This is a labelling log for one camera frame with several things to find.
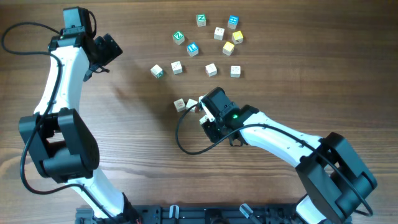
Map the wooden block grey drawing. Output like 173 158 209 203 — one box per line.
230 65 241 78

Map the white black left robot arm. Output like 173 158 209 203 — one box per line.
19 33 141 223

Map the wooden block fox picture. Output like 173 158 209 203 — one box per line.
171 61 183 75

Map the wooden block monkey picture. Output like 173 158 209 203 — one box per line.
214 27 224 40

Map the green Z wooden block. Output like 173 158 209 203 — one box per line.
172 30 185 45

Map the green N wooden block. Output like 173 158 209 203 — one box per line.
196 14 206 27

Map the wooden block red dog picture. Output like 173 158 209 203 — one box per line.
174 98 186 112

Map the blue L wooden block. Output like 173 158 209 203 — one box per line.
187 42 199 57

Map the wooden block red drawing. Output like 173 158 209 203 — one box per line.
205 63 218 77

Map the wooden block sketch picture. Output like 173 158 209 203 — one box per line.
199 96 208 125

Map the blue H wooden block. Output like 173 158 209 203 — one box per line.
228 15 239 29

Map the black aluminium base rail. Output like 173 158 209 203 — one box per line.
75 204 304 224

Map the wooden block green A side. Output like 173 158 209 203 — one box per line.
150 64 164 79

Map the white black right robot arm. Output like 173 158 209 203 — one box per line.
200 103 377 223

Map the plain wooden block green side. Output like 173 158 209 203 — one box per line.
186 99 198 113

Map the yellow K wooden block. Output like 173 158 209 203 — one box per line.
232 30 244 44

